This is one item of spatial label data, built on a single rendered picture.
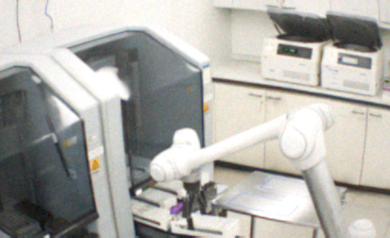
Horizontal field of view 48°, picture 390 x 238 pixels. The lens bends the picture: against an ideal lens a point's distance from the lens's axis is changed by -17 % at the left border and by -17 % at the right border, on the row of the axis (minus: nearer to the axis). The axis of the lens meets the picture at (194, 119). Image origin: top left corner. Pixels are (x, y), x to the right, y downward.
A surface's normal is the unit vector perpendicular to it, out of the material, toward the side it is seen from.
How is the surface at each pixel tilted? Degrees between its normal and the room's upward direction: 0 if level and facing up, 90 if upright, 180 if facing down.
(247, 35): 90
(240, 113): 90
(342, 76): 90
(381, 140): 90
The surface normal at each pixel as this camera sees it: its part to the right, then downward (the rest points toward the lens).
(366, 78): -0.53, 0.29
